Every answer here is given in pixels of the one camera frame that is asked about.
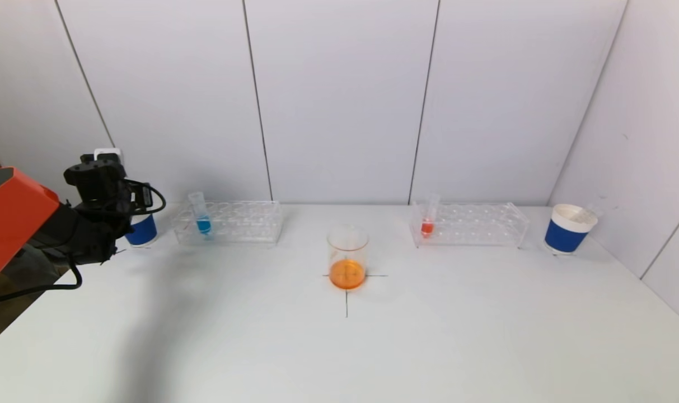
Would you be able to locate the blue white paper cup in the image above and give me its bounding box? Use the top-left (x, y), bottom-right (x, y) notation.
top-left (543, 204), bottom-right (598, 256)
top-left (124, 213), bottom-right (159, 249)

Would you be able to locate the black looped camera cable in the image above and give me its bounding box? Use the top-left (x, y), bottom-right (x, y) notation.
top-left (125, 179), bottom-right (167, 217)

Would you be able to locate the clear glass beaker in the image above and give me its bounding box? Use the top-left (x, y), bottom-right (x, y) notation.
top-left (326, 223), bottom-right (369, 290)

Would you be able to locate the test tube with blue liquid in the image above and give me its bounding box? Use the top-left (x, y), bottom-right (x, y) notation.
top-left (188, 191), bottom-right (213, 237)

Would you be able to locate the test tube with red liquid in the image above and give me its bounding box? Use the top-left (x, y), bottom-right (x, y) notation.
top-left (420, 194), bottom-right (441, 239)

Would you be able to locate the clear acrylic test tube rack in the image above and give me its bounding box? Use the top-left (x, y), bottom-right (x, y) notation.
top-left (409, 203), bottom-right (529, 249)
top-left (170, 200), bottom-right (284, 246)

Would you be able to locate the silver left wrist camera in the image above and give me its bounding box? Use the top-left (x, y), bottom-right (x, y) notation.
top-left (82, 147), bottom-right (123, 164)

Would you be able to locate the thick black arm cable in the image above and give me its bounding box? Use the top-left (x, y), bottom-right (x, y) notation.
top-left (0, 262), bottom-right (83, 303)

